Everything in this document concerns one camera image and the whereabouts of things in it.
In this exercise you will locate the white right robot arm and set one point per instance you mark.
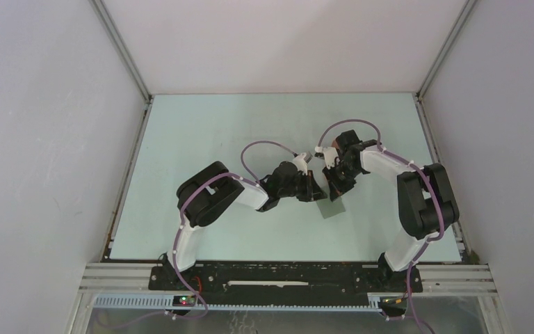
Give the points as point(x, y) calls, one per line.
point(426, 204)

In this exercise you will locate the aluminium frame rail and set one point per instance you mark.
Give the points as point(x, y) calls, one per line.
point(120, 285)

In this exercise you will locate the green leather card holder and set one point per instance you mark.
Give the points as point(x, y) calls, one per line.
point(331, 208)

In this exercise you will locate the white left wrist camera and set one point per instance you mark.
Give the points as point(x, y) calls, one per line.
point(300, 161)

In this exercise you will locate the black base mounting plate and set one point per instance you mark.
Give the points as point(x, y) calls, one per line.
point(300, 284)

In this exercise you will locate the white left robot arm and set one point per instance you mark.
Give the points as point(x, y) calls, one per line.
point(207, 195)

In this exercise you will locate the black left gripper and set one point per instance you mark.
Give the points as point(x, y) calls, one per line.
point(312, 191)

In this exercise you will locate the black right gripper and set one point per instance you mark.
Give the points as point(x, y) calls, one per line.
point(337, 188)

